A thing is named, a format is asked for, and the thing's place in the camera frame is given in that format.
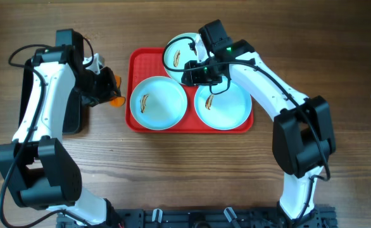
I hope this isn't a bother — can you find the black plastic tray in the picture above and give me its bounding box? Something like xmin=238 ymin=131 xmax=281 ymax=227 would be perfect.
xmin=18 ymin=60 xmax=83 ymax=135

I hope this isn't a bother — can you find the light blue plate back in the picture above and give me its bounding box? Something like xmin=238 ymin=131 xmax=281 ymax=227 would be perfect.
xmin=164 ymin=33 xmax=200 ymax=84

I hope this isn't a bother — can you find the red serving tray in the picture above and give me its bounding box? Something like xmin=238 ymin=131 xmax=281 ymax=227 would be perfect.
xmin=125 ymin=47 xmax=254 ymax=134

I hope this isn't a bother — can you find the orange sponge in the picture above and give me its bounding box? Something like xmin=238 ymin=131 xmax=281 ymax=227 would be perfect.
xmin=110 ymin=75 xmax=126 ymax=107

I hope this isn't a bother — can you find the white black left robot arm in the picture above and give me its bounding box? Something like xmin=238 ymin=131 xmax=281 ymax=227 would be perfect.
xmin=0 ymin=29 xmax=125 ymax=227

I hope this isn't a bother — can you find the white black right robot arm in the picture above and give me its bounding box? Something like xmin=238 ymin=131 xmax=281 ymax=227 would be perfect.
xmin=182 ymin=20 xmax=336 ymax=227

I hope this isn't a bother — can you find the light blue plate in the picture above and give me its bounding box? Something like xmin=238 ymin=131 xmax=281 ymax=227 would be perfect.
xmin=194 ymin=77 xmax=252 ymax=130
xmin=129 ymin=76 xmax=188 ymax=130
xmin=164 ymin=33 xmax=200 ymax=84

